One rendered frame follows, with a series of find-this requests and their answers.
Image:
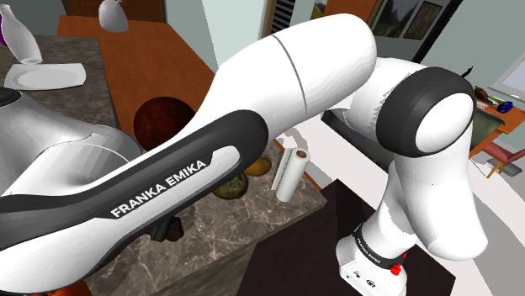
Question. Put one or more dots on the orange wooden table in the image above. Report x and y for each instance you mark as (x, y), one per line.
(143, 61)

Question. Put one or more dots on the red chair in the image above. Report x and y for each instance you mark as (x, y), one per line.
(506, 158)

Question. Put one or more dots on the white square plate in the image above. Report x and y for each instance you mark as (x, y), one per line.
(45, 76)

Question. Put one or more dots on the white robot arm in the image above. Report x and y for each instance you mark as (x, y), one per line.
(287, 78)

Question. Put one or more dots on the dark brown-green small object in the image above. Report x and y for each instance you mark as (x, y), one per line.
(170, 230)

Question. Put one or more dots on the dark robot stand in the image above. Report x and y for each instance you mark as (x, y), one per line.
(303, 246)

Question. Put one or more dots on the orange wooden desk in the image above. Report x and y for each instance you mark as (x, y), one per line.
(506, 119)

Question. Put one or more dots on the tall white vase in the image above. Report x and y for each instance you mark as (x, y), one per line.
(19, 39)

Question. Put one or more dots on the window with pale frame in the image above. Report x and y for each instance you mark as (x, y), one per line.
(512, 80)

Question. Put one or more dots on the wide landscape wall picture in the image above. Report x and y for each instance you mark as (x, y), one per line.
(391, 18)

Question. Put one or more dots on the narrow dark wall picture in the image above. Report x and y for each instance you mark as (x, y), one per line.
(422, 21)

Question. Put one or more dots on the white paper towel roll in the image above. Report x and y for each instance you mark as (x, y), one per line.
(289, 176)

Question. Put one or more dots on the green-brown round fruit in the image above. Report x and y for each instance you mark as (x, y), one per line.
(233, 189)

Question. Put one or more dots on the yellow-brown oval fruit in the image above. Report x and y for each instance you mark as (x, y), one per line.
(259, 167)

